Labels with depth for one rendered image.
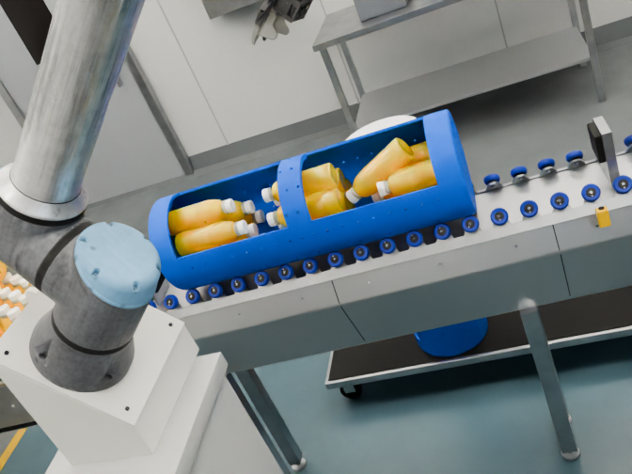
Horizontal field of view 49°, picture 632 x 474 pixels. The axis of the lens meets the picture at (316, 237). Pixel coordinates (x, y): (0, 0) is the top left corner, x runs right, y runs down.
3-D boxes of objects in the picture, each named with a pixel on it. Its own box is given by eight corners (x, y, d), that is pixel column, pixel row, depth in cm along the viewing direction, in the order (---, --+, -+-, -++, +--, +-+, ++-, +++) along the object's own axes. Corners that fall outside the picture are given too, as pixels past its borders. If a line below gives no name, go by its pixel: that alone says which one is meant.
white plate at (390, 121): (412, 106, 239) (413, 109, 240) (338, 135, 243) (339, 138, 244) (426, 134, 215) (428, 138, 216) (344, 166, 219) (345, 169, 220)
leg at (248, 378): (305, 470, 260) (235, 350, 231) (292, 472, 262) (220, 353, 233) (308, 458, 265) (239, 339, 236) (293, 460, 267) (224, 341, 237)
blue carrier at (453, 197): (481, 234, 175) (451, 139, 161) (184, 310, 201) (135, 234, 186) (472, 178, 198) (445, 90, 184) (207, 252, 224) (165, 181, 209)
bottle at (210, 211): (165, 207, 201) (221, 190, 195) (178, 222, 206) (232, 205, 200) (162, 226, 196) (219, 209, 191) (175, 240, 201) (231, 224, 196)
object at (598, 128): (622, 185, 173) (611, 132, 165) (605, 190, 174) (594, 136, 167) (612, 167, 181) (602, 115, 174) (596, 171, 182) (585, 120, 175)
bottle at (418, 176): (451, 151, 178) (383, 174, 183) (450, 152, 171) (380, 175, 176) (459, 178, 179) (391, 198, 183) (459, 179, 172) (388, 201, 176)
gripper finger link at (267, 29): (264, 55, 160) (284, 20, 157) (244, 40, 161) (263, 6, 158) (269, 55, 163) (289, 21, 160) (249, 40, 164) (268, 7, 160)
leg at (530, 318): (581, 459, 220) (540, 311, 191) (562, 462, 222) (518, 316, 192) (577, 445, 225) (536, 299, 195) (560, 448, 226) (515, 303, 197)
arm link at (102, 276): (101, 366, 118) (132, 299, 108) (24, 307, 120) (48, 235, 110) (153, 321, 131) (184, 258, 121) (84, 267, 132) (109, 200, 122)
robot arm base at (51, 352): (118, 405, 126) (134, 373, 120) (13, 372, 121) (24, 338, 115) (141, 330, 141) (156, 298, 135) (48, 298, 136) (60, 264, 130)
